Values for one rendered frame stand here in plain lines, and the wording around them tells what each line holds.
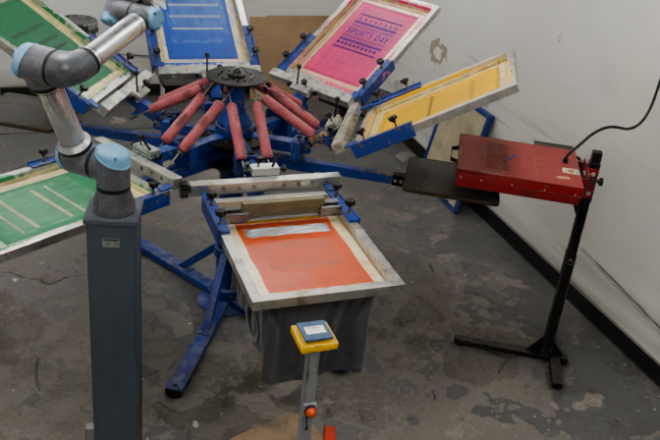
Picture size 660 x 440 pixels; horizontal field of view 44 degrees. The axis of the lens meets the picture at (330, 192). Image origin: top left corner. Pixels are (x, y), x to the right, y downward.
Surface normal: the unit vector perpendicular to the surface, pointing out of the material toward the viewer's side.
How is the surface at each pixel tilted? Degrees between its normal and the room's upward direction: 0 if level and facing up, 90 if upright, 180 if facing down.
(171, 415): 0
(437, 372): 0
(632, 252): 90
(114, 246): 90
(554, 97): 90
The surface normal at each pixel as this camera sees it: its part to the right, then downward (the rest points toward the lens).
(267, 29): 0.35, 0.23
